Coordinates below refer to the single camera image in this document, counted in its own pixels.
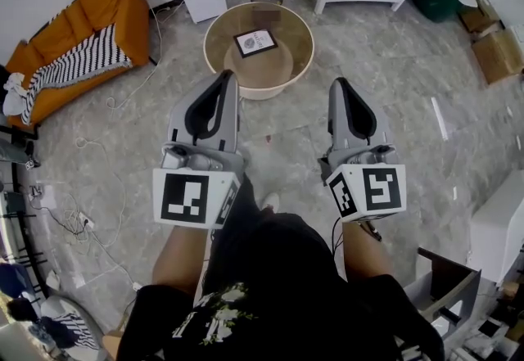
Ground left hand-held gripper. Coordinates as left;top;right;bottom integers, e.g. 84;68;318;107
152;69;246;232

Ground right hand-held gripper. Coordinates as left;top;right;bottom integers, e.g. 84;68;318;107
318;77;408;224

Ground black framed leaf picture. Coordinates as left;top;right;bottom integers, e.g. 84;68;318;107
232;28;279;60

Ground person's right forearm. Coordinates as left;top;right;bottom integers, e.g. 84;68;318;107
337;219;396;283

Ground person's left forearm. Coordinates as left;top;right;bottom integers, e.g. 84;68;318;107
151;223;212;297

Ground round glass coffee table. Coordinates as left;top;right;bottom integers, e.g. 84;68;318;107
203;2;315;102

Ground person's black trousers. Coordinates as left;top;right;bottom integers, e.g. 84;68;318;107
212;173;271;237

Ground person's right white shoe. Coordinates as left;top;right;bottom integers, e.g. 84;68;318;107
261;192;281;213

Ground orange sofa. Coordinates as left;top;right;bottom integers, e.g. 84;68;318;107
4;0;151;133

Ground black white striped blanket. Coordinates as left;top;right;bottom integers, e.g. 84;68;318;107
20;22;133;126

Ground large cardboard box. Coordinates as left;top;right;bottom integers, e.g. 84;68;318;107
470;27;524;85

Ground small cardboard box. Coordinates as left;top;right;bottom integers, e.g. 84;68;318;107
457;0;504;34

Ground white low cabinet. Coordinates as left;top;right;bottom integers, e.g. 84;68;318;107
468;169;524;285

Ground person's black printed shirt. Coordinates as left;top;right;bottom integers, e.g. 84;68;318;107
116;211;446;361

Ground white crumpled cloth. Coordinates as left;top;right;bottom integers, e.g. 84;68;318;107
2;71;28;117

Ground grey open cabinet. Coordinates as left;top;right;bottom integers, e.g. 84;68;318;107
403;246;482;338

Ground white shell chair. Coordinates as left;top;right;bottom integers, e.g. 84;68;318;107
38;296;103;361

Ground wooden chair seat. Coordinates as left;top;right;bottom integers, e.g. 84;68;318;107
102;328;132;361

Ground black white striped cushion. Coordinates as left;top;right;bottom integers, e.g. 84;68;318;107
40;312;100;352

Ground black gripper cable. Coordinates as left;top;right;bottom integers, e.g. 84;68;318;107
330;216;383;270

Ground black wire wastebasket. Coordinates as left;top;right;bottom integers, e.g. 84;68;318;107
250;0;285;25

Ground long white floor cable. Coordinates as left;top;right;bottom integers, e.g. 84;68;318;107
75;2;185;248

